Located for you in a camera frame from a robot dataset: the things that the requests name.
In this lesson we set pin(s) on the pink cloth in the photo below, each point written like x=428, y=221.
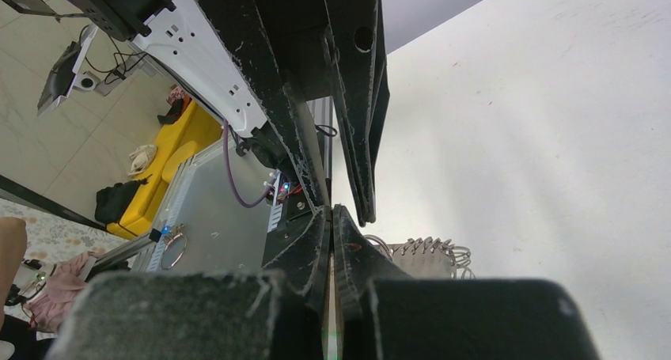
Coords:
x=48, y=310

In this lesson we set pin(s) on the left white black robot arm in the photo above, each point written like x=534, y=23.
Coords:
x=176, y=35

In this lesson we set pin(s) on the yellow sofa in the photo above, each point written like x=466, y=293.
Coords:
x=194, y=131

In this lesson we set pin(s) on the keyring with coloured key tags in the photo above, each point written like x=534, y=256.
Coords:
x=427, y=258

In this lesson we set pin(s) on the white shoes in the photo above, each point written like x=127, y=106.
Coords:
x=141, y=159

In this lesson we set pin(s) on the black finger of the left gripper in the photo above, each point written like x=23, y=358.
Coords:
x=355, y=53
x=288, y=139

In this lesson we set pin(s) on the black bag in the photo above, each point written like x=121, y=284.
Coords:
x=112, y=201

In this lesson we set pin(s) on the left white cable duct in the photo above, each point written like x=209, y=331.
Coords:
x=275, y=213

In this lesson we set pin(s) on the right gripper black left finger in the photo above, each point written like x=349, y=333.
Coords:
x=274, y=313

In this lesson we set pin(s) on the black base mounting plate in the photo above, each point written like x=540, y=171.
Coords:
x=296, y=214

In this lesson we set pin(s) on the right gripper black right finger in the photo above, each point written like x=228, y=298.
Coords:
x=384, y=313

